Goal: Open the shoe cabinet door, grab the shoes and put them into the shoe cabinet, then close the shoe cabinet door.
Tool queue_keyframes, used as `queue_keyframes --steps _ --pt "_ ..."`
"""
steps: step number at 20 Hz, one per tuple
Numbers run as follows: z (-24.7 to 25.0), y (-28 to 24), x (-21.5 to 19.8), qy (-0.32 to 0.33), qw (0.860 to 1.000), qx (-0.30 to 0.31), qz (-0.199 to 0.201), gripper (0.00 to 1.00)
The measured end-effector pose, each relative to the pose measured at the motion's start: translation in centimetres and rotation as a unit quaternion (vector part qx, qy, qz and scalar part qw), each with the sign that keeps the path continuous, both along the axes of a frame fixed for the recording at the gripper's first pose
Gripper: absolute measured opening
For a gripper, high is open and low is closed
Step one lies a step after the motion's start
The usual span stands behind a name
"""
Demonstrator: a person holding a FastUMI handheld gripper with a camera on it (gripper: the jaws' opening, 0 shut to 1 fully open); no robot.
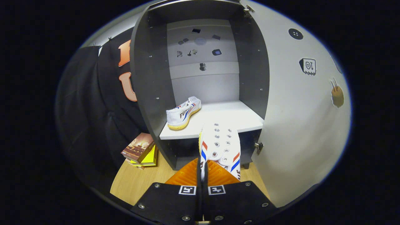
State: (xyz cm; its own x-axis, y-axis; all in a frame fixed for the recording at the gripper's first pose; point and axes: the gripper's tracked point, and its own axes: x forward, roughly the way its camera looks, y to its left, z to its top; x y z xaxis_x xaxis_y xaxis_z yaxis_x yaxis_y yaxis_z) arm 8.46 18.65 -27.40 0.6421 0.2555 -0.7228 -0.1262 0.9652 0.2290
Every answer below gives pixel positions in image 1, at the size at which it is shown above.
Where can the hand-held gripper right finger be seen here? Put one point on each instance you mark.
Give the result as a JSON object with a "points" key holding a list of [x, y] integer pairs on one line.
{"points": [[237, 203]]}

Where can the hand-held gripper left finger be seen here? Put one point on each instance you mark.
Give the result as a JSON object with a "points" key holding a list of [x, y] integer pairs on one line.
{"points": [[168, 203]]}

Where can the white striped shoe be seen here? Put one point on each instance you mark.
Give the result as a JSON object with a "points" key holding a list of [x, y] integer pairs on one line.
{"points": [[181, 114], [222, 140]]}

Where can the dark grey shoe cabinet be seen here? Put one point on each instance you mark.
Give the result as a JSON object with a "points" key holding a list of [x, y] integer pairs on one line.
{"points": [[150, 78]]}

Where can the white cabinet shelf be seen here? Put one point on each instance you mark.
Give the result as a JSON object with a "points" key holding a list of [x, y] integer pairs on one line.
{"points": [[231, 117]]}

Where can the yellow book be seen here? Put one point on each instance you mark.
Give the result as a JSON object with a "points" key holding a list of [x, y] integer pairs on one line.
{"points": [[151, 157]]}

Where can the brown book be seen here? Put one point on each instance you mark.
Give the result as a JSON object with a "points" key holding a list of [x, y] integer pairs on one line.
{"points": [[137, 148]]}

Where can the black backdrop cloth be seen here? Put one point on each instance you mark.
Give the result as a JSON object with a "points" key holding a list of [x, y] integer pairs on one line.
{"points": [[87, 109]]}

